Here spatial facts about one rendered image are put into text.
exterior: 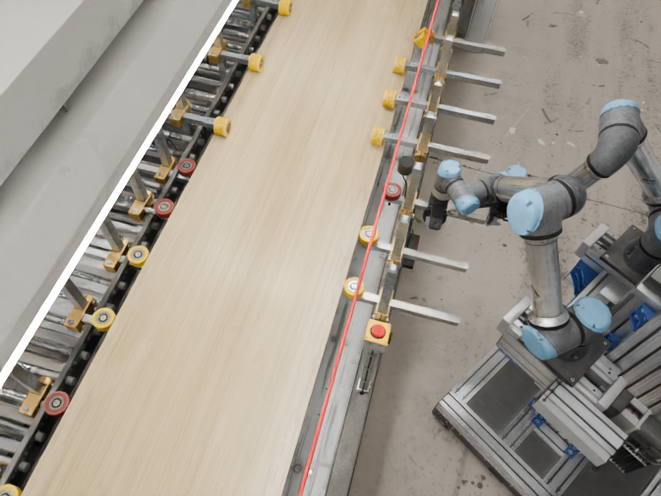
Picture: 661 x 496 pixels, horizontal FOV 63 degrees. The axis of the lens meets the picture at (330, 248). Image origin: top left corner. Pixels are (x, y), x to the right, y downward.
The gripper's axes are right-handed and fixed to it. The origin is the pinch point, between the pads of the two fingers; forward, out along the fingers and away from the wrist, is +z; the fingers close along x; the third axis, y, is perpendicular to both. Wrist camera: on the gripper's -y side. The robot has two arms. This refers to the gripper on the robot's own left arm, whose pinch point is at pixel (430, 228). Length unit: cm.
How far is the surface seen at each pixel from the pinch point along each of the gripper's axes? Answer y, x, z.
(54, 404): -102, 107, 5
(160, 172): 4, 120, 12
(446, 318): -31.8, -13.3, 10.2
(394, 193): 17.1, 17.4, 5.0
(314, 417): -75, 26, 33
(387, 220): 22.8, 18.5, 33.7
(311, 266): -26.9, 41.4, 5.5
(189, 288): -49, 82, 6
